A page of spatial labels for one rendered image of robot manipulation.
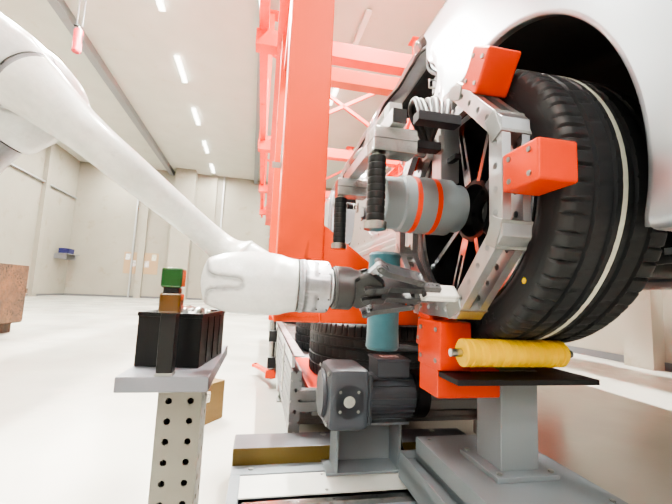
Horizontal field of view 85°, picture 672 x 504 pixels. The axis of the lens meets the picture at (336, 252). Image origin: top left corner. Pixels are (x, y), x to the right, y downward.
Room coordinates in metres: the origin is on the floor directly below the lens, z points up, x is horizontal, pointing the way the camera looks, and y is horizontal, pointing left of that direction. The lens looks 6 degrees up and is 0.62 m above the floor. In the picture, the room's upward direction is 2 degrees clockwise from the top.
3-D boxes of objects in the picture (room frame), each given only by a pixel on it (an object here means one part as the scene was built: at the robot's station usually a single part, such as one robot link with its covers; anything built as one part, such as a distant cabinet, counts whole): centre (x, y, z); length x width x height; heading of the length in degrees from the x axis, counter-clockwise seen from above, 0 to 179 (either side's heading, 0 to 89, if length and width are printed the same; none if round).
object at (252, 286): (0.63, 0.14, 0.63); 0.16 x 0.13 x 0.11; 101
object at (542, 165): (0.61, -0.34, 0.85); 0.09 x 0.08 x 0.07; 11
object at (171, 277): (0.75, 0.33, 0.64); 0.04 x 0.04 x 0.04; 11
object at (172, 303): (0.75, 0.33, 0.59); 0.04 x 0.04 x 0.04; 11
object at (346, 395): (1.21, -0.17, 0.26); 0.42 x 0.18 x 0.35; 101
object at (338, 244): (1.04, -0.01, 0.83); 0.04 x 0.04 x 0.16
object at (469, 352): (0.82, -0.39, 0.51); 0.29 x 0.06 x 0.06; 101
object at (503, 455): (0.95, -0.44, 0.32); 0.40 x 0.30 x 0.28; 11
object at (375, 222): (0.70, -0.07, 0.83); 0.04 x 0.04 x 0.16
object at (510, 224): (0.92, -0.27, 0.85); 0.54 x 0.07 x 0.54; 11
